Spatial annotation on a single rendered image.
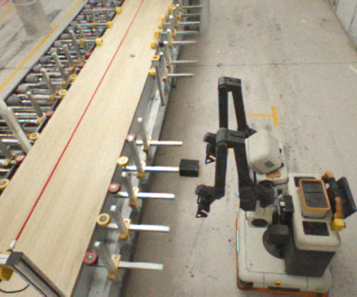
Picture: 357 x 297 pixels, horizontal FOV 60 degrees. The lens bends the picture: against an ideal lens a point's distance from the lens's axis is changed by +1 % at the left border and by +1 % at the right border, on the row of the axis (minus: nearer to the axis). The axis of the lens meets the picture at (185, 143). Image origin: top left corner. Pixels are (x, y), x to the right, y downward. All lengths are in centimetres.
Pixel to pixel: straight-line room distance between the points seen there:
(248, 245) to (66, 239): 134
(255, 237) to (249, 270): 27
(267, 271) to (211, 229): 70
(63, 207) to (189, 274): 119
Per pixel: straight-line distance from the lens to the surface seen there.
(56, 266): 202
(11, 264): 113
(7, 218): 237
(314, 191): 213
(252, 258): 252
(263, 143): 168
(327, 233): 211
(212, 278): 275
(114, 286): 207
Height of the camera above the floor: 256
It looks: 45 degrees down
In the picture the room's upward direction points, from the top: 6 degrees counter-clockwise
